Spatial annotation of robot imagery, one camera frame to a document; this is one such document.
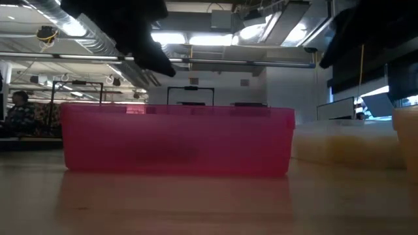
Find red plastic bin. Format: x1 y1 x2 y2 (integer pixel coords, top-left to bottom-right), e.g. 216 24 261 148
60 102 297 178

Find yellow hanging cable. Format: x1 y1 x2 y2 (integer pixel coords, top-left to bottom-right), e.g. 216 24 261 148
355 44 365 108

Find clear plastic bin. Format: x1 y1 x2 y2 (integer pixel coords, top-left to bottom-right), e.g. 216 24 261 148
291 119 407 170

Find silver rectangular air duct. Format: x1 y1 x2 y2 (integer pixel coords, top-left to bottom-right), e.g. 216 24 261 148
266 0 336 50

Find dark ceiling duct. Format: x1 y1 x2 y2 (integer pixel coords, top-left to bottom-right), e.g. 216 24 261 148
168 11 244 33

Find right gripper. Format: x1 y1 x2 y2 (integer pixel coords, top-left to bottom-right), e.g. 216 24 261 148
319 0 418 69

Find grey ceiling box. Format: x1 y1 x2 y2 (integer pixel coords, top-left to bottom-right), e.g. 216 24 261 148
211 9 233 29

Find large silver ventilation duct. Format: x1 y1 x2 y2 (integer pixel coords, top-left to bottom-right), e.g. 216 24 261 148
24 0 161 88

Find person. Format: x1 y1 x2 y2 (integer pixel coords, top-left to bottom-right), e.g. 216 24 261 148
0 90 37 138

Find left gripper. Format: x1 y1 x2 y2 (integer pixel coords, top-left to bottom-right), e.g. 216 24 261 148
60 0 177 78

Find long ceiling tube rail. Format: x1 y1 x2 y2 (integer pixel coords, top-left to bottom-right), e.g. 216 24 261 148
0 52 317 69

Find ceiling light panel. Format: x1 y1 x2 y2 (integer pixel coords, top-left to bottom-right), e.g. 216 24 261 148
152 31 187 46
188 33 234 46

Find yellow black cable reel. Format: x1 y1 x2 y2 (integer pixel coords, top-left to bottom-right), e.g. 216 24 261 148
36 25 59 53

